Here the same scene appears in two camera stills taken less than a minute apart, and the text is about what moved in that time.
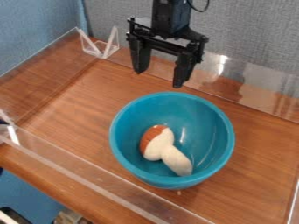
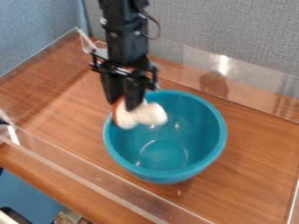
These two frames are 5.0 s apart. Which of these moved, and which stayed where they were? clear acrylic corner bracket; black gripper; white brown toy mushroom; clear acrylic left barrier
Moved: black gripper; white brown toy mushroom
Stayed: clear acrylic corner bracket; clear acrylic left barrier
